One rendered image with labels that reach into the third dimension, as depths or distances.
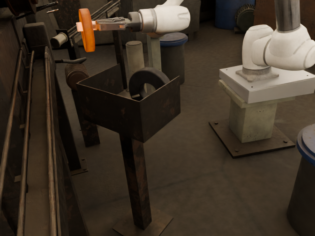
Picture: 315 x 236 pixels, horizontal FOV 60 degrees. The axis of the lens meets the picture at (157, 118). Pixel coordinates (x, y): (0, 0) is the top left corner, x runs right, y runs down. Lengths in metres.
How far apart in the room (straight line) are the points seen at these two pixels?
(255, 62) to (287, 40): 0.23
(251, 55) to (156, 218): 0.97
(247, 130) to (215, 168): 0.32
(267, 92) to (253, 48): 0.24
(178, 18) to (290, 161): 1.04
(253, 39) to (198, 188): 0.83
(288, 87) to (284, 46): 0.26
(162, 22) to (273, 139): 1.08
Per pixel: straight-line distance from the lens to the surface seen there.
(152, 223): 1.33
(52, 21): 4.04
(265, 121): 1.75
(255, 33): 1.56
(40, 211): 0.68
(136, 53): 2.00
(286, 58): 1.45
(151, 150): 1.73
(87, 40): 1.03
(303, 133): 1.19
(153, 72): 0.85
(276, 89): 1.56
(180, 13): 1.14
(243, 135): 1.74
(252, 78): 1.59
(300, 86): 1.65
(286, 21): 1.41
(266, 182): 1.57
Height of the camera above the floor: 1.06
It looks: 31 degrees down
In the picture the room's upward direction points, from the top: 4 degrees counter-clockwise
